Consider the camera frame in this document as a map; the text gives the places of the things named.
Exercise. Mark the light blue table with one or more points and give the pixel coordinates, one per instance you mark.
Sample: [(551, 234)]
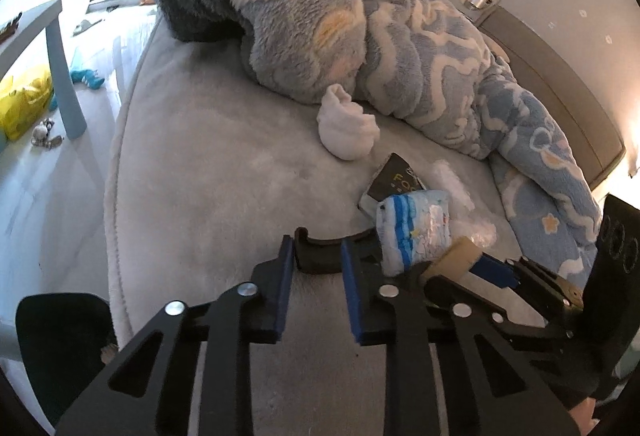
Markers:
[(60, 66)]

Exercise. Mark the crumpled clear plastic film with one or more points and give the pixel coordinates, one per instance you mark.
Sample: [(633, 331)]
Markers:
[(475, 231)]

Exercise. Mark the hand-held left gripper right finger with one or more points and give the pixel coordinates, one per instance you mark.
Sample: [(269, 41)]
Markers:
[(352, 301)]

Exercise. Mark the clear plastic wrapper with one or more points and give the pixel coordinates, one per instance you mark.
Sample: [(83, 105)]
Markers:
[(452, 183)]

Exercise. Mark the small grey toy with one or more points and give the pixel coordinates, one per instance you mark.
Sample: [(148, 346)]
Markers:
[(45, 136)]

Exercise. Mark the black tissue pack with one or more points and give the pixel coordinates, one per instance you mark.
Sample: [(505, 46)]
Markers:
[(392, 178)]

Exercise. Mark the blue cloud pattern fleece blanket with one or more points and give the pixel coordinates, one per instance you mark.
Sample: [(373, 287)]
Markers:
[(400, 41)]

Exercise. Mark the teal plush toy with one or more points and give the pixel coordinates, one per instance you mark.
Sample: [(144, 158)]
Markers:
[(85, 76)]

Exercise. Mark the beige cardboard piece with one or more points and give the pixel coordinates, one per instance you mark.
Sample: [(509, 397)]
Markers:
[(462, 256)]

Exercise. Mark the grey padded headboard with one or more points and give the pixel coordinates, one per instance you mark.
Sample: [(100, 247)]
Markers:
[(560, 81)]

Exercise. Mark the grey bed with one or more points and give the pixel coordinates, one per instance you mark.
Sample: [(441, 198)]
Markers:
[(200, 166)]

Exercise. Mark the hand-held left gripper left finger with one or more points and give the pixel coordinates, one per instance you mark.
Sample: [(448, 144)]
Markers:
[(280, 296)]

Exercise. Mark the white balled socks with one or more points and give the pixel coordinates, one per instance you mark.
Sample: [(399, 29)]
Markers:
[(345, 126)]

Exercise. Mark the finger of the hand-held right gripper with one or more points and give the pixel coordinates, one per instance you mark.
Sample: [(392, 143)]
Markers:
[(495, 271), (442, 288)]

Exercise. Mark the yellow plastic bag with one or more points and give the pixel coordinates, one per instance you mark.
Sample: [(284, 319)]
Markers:
[(22, 101)]

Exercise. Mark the black chair seat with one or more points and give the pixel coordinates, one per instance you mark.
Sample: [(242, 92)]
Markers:
[(60, 341)]

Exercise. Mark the blue white diaper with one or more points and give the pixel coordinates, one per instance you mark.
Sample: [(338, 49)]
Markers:
[(415, 226)]

